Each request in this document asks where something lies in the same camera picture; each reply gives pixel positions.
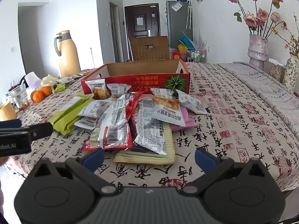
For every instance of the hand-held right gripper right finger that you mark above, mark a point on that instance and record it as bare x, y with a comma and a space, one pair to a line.
205, 158

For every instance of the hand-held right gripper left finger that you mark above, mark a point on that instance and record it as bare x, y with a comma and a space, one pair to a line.
93, 157

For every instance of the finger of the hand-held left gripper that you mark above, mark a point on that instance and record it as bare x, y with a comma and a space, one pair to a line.
39, 130

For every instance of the plain green snack packet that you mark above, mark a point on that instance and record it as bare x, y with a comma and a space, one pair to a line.
64, 123

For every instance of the red snack packet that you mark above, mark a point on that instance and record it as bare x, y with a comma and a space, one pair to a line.
116, 144

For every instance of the green white snack packet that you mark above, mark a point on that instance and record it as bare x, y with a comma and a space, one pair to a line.
70, 105

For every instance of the yellow snack packet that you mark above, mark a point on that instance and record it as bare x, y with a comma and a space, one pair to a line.
144, 157

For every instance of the pile of silver snack packets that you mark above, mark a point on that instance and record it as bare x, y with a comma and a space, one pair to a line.
149, 128

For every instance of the red cardboard box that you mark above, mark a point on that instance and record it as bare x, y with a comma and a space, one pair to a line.
140, 79

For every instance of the clear jar of snacks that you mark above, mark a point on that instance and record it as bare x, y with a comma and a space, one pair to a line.
276, 72

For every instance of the tan paper bowl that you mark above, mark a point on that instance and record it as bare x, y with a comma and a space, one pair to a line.
7, 112

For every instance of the orange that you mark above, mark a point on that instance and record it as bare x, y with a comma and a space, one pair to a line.
46, 91
37, 96

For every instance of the clear glass cup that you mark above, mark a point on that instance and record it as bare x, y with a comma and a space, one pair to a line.
19, 98

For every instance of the pink snack packet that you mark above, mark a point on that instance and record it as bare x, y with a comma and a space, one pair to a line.
186, 121

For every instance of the calligraphy printed tablecloth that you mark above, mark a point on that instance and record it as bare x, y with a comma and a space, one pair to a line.
233, 121

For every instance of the small green snack packet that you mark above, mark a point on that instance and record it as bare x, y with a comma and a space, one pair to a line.
59, 87

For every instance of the white plastic bag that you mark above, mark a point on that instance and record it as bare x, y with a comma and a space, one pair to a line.
31, 79

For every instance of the white flat snack packet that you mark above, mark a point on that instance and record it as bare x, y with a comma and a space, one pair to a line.
64, 80

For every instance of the yellow thermos jug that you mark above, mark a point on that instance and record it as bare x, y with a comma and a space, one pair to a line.
69, 58

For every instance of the grey quilted blanket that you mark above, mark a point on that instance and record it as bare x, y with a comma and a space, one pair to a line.
268, 91

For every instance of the red gift box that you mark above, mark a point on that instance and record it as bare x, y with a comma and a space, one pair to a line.
176, 56

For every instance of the yellow bag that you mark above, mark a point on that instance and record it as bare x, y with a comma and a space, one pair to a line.
182, 48

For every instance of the white dried grass bunch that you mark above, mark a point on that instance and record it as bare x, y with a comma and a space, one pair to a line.
199, 42

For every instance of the pink textured vase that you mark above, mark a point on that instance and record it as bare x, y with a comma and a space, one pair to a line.
258, 51

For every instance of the floral ceramic vase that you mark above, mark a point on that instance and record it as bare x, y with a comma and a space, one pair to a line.
290, 74

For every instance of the blue plastic item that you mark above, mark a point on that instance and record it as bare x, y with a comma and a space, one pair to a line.
184, 40

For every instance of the dark brown door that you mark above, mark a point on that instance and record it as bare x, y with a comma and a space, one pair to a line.
140, 28

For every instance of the grey refrigerator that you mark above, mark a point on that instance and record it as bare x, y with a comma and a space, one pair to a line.
179, 23

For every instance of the white folded umbrella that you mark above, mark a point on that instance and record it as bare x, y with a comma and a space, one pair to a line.
188, 16

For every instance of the dried pink roses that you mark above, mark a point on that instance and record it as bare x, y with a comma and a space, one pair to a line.
250, 19

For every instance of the yellow flower branch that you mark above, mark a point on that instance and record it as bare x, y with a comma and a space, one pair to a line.
292, 38

